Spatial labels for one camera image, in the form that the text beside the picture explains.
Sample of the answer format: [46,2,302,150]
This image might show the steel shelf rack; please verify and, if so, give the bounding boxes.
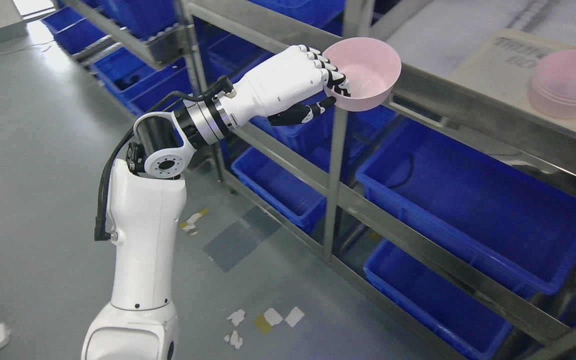
[63,0,576,360]

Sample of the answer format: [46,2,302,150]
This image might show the blue bin bottom shelf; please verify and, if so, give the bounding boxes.
[363,239,513,360]

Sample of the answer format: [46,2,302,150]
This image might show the pink plastic bowl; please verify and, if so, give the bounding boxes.
[323,37,402,112]

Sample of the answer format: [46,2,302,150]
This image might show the stacked pink bowls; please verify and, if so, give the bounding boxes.
[527,48,576,119]

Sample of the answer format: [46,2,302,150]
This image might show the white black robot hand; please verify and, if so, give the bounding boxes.
[218,44,351,129]

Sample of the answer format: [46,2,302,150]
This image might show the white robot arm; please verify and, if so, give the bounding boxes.
[80,76,237,360]

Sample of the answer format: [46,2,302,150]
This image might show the large blue bin on shelf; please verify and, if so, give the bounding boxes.
[356,120,576,299]

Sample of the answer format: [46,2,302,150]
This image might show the blue bin lower middle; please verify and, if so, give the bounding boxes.
[231,147,326,234]

